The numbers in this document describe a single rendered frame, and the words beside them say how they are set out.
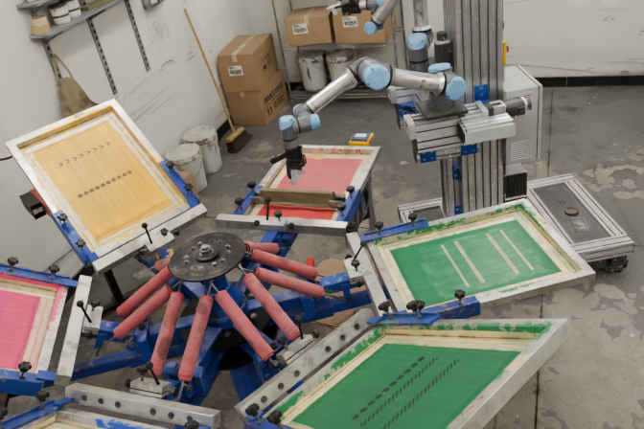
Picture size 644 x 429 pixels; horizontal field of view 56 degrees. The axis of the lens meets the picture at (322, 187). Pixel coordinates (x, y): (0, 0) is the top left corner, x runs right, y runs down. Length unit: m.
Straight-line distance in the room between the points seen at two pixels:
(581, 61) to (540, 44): 0.43
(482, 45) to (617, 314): 1.71
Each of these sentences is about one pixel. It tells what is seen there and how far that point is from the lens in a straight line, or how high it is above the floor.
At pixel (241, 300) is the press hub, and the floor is 1.08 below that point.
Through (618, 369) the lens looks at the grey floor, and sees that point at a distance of 3.64.
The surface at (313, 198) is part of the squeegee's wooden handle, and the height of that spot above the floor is 1.02.
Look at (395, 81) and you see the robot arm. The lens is 2.97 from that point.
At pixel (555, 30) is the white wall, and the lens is 6.42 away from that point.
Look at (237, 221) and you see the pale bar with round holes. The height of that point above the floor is 1.04.
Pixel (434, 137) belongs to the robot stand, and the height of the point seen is 1.11.
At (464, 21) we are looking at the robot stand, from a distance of 3.35.
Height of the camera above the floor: 2.66
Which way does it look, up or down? 31 degrees down
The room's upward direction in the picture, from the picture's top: 10 degrees counter-clockwise
